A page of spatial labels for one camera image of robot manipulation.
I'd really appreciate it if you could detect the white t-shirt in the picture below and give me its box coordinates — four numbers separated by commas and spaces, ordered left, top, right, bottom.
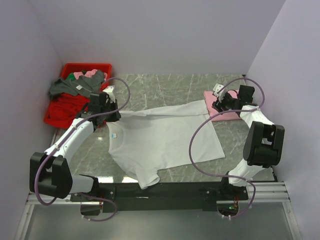
107, 100, 209, 190

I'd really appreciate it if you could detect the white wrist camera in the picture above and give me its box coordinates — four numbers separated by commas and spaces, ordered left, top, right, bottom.
103, 85, 116, 102
213, 83, 227, 100

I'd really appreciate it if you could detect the aluminium frame rail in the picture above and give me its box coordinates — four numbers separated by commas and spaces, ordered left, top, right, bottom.
14, 124, 301, 240

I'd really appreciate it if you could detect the red plastic bin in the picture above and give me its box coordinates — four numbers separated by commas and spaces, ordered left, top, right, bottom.
44, 63, 112, 129

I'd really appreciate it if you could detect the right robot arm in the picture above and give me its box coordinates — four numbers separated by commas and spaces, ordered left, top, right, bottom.
212, 84, 285, 200

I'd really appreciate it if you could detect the grey t-shirt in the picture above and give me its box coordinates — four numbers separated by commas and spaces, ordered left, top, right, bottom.
49, 70, 105, 98

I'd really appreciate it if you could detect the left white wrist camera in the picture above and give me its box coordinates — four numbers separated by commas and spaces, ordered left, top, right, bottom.
103, 85, 116, 102

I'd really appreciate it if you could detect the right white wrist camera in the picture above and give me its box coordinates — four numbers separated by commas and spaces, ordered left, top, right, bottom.
213, 83, 227, 100

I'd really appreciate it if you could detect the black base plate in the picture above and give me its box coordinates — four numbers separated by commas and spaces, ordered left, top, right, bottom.
70, 182, 249, 216

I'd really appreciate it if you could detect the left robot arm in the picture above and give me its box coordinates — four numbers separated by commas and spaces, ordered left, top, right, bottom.
29, 86, 121, 201

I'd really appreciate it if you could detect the folded pink t-shirt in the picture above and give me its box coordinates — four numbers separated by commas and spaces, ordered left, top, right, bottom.
203, 89, 245, 122

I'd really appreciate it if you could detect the pink garment in bin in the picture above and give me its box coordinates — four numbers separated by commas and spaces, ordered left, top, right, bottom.
74, 69, 108, 79

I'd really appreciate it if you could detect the green garment in bin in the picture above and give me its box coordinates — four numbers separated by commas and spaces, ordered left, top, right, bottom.
65, 72, 77, 81

